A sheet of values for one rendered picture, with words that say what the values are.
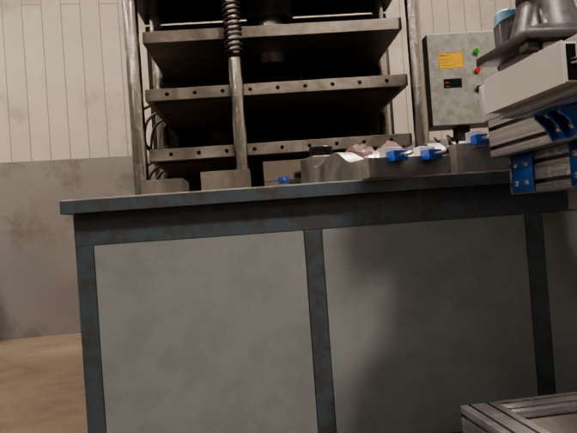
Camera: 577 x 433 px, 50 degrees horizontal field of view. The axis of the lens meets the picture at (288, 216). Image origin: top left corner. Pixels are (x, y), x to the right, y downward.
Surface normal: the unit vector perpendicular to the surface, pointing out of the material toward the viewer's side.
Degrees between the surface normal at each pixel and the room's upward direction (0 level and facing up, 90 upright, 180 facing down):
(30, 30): 90
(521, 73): 90
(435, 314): 90
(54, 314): 90
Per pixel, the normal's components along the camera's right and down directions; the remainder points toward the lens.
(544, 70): -0.99, 0.07
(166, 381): 0.04, -0.02
